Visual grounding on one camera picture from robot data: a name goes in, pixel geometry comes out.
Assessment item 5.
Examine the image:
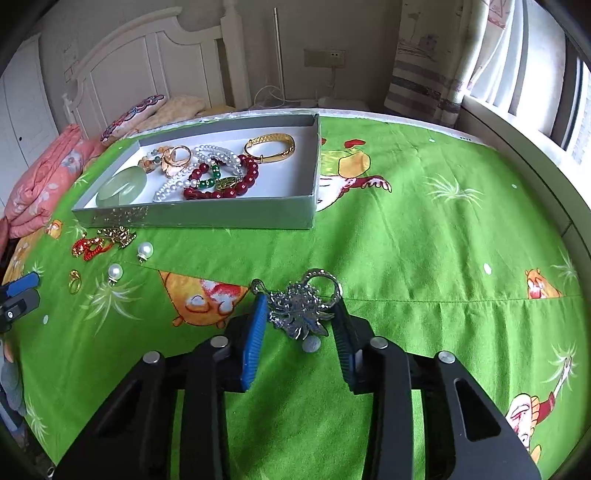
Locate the silver leaf brooch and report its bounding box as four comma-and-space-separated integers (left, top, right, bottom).
250, 268, 345, 354

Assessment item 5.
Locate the wall socket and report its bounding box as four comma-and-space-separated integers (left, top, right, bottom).
303, 48, 346, 68

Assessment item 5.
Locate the multicoloured bead bracelet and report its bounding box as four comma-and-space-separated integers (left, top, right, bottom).
139, 145, 174, 174

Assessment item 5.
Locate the white pole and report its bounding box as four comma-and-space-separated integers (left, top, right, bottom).
272, 7, 284, 100

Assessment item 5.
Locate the rose gold ring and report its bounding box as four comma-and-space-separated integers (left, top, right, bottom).
161, 144, 193, 180

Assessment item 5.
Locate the gold bangle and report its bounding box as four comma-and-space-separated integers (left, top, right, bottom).
243, 133, 296, 163

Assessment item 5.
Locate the dark red bead bracelet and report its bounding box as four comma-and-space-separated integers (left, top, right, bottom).
183, 156, 260, 200

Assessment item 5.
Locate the white pearl necklace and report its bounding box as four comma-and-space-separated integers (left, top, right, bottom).
152, 144, 245, 203

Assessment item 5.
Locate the printed curtain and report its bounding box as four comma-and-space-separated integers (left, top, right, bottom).
385, 0, 490, 127

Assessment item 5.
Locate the beige pillow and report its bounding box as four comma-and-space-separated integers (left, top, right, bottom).
139, 95, 206, 130

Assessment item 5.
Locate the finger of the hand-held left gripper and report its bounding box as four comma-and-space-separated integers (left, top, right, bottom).
0, 288, 41, 333
0, 271, 41, 298

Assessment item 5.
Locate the embroidered pillow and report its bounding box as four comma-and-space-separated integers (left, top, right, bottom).
100, 93, 166, 144

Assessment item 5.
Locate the pale green jade disc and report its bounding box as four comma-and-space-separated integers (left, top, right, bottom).
96, 167, 148, 207

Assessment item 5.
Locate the sheer white curtain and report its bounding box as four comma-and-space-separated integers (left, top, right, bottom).
471, 0, 573, 139

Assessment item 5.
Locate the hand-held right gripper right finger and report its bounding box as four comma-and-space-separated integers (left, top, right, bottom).
330, 298, 543, 480

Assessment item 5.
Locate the white wardrobe door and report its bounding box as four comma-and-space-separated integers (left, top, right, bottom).
0, 37, 61, 213

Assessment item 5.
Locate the green bead bracelet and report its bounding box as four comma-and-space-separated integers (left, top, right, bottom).
198, 159, 241, 191

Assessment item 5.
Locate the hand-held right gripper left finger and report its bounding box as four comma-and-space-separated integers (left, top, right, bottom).
53, 293, 271, 480

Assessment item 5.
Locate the white wooden headboard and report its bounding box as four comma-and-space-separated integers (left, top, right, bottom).
62, 0, 252, 139

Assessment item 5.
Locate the grey cardboard box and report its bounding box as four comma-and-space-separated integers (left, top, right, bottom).
71, 113, 321, 230

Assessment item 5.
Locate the white cable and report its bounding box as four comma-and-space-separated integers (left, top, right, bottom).
253, 65, 338, 109

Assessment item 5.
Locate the red and gold charm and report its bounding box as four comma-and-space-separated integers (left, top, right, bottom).
71, 234, 114, 260

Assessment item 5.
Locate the pink floral quilt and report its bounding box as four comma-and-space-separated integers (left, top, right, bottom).
4, 124, 107, 238

